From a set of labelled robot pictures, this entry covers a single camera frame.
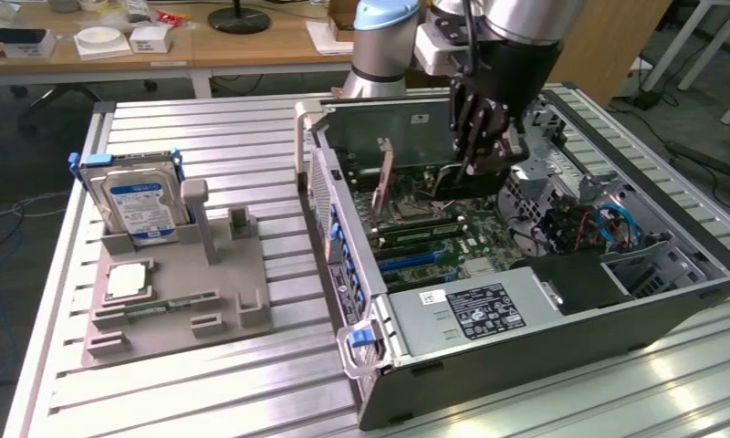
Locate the red wire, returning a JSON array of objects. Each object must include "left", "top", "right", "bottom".
[{"left": 574, "top": 208, "right": 598, "bottom": 251}]

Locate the white paper stack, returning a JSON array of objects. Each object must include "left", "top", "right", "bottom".
[{"left": 305, "top": 20, "right": 358, "bottom": 57}]

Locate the black round lamp base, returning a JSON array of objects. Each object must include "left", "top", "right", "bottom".
[{"left": 206, "top": 0, "right": 273, "bottom": 36}]

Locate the hard disk with blue bracket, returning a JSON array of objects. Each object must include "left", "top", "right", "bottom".
[{"left": 65, "top": 148, "right": 188, "bottom": 248}]

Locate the blue wire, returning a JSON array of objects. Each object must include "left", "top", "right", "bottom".
[{"left": 596, "top": 203, "right": 644, "bottom": 251}]

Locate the graphics card with metal bracket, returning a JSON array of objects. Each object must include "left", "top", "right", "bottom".
[{"left": 369, "top": 136, "right": 516, "bottom": 223}]

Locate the open dark grey PC case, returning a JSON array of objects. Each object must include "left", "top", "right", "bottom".
[{"left": 294, "top": 81, "right": 730, "bottom": 433}]

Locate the blue expansion slot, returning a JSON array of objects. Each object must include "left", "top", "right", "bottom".
[{"left": 376, "top": 249, "right": 441, "bottom": 274}]

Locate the white round dish on block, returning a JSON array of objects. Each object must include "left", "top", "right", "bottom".
[{"left": 73, "top": 26, "right": 134, "bottom": 61}]

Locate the CPU socket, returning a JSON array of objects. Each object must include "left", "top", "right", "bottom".
[{"left": 388, "top": 196, "right": 441, "bottom": 225}]

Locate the white table frame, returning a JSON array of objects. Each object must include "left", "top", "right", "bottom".
[{"left": 638, "top": 0, "right": 730, "bottom": 125}]

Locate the green RAM stick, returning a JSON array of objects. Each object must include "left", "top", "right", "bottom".
[{"left": 124, "top": 294, "right": 212, "bottom": 318}]

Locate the grey metal disk bay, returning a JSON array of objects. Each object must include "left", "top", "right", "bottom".
[{"left": 598, "top": 240, "right": 709, "bottom": 298}]

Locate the wooden desk white frame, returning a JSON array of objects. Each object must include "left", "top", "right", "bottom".
[{"left": 0, "top": 0, "right": 525, "bottom": 99}]

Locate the black floor stand base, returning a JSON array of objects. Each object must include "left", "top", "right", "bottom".
[{"left": 662, "top": 136, "right": 730, "bottom": 177}]

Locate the green motherboard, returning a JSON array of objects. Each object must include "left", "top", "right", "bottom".
[{"left": 340, "top": 154, "right": 528, "bottom": 293}]

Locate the small white cardboard box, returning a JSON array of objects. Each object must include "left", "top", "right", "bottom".
[{"left": 128, "top": 24, "right": 176, "bottom": 53}]

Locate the red packet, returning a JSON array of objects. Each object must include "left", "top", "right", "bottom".
[{"left": 154, "top": 11, "right": 190, "bottom": 29}]

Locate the grey metal drive cage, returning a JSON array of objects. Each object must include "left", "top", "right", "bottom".
[{"left": 498, "top": 98, "right": 586, "bottom": 216}]

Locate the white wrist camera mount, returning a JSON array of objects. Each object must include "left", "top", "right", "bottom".
[{"left": 413, "top": 21, "right": 484, "bottom": 77}]

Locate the white box with black lid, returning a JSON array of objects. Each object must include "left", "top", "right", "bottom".
[{"left": 0, "top": 27, "right": 57, "bottom": 59}]

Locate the grey power supply with label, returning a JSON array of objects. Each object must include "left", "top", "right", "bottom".
[{"left": 386, "top": 266, "right": 570, "bottom": 358}]

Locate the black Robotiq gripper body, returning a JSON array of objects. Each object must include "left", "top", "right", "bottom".
[{"left": 460, "top": 38, "right": 562, "bottom": 114}]

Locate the silver CPU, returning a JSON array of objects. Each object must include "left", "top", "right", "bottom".
[{"left": 105, "top": 263, "right": 148, "bottom": 296}]

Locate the black chair base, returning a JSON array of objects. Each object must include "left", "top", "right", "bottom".
[{"left": 9, "top": 79, "right": 161, "bottom": 134}]

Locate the grey parts rack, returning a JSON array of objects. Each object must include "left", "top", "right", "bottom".
[{"left": 77, "top": 177, "right": 274, "bottom": 369}]

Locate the brown cardboard box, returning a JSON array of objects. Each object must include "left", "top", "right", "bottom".
[{"left": 328, "top": 0, "right": 361, "bottom": 42}]

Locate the wooden cabinet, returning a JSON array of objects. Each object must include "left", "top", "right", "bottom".
[{"left": 541, "top": 0, "right": 674, "bottom": 107}]

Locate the white floor cable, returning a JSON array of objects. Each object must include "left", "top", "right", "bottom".
[{"left": 0, "top": 191, "right": 81, "bottom": 218}]

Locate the installed black RAM stick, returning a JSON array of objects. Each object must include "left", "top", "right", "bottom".
[{"left": 373, "top": 221, "right": 468, "bottom": 247}]

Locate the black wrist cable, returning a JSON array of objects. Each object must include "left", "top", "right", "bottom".
[{"left": 458, "top": 0, "right": 484, "bottom": 79}]

